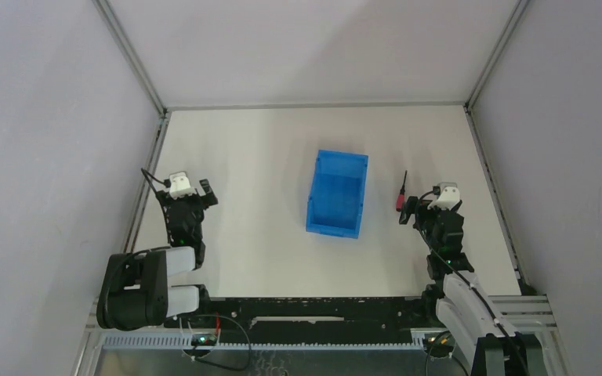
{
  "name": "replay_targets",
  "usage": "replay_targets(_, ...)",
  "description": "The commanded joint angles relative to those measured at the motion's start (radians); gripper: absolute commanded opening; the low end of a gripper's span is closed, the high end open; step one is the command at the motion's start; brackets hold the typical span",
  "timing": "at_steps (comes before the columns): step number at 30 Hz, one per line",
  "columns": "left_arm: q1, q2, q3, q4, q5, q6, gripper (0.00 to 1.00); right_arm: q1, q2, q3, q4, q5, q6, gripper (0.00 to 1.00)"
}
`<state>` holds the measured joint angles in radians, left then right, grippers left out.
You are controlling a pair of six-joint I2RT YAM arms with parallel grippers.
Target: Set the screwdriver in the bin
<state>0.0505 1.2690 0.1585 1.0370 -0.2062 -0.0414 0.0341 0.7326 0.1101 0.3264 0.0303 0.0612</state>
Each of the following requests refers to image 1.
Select red handled screwdriver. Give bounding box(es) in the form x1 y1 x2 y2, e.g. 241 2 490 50
395 171 408 212

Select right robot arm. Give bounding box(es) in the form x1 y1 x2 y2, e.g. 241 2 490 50
396 190 547 375

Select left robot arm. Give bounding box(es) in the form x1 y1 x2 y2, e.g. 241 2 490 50
96 178 218 331

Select blue plastic bin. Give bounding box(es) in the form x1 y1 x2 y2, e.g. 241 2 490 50
306 150 368 239

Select right controller board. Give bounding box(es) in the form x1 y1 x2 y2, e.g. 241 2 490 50
423 334 455 358

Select controller board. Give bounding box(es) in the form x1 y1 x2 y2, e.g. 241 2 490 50
190 334 217 347
423 334 455 358

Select left controller board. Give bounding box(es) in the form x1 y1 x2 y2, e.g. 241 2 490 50
190 334 217 347

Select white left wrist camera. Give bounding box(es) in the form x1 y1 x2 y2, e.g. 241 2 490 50
169 172 196 200

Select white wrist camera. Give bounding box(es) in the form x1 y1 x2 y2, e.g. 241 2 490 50
169 172 196 200
428 182 462 211

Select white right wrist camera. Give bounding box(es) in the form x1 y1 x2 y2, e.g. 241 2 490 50
428 182 462 211

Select black left loop cable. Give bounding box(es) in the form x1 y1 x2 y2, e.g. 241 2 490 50
179 313 254 373

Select grey slotted cable duct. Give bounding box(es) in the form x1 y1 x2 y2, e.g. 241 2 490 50
102 333 193 349

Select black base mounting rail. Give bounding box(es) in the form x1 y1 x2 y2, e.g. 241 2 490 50
162 287 447 345

